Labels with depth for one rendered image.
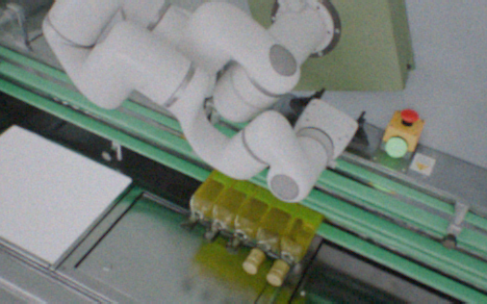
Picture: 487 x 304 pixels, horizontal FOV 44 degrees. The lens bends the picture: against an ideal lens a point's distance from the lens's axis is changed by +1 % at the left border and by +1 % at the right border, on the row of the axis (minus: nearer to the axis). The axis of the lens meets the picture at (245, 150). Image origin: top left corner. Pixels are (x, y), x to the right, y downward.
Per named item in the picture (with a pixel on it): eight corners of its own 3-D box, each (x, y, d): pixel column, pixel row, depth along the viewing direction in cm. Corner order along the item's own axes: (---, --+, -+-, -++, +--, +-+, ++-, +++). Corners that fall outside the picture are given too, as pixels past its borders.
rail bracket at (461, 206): (451, 201, 128) (436, 244, 119) (463, 178, 123) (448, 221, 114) (470, 209, 127) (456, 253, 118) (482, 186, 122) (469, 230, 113)
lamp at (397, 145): (385, 147, 134) (381, 155, 132) (391, 132, 131) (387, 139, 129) (404, 155, 133) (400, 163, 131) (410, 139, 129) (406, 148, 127)
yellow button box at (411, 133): (388, 130, 140) (378, 148, 135) (397, 106, 135) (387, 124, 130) (417, 141, 138) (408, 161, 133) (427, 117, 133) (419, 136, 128)
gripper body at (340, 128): (345, 148, 102) (363, 118, 110) (294, 118, 103) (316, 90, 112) (327, 177, 107) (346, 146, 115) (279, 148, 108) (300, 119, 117)
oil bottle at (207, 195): (229, 163, 153) (186, 217, 139) (230, 147, 150) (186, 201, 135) (248, 170, 152) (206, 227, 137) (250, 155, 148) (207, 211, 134)
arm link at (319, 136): (342, 155, 100) (346, 146, 103) (296, 128, 102) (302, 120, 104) (324, 184, 105) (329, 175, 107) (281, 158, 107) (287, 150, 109)
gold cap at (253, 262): (249, 247, 130) (240, 262, 127) (263, 248, 128) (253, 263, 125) (254, 259, 132) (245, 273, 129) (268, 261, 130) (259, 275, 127)
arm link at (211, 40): (156, 21, 106) (200, -35, 94) (259, 100, 112) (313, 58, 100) (133, 54, 100) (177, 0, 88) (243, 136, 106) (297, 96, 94)
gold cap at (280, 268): (289, 262, 127) (280, 277, 124) (290, 272, 129) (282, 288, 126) (273, 257, 128) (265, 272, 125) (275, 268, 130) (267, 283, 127)
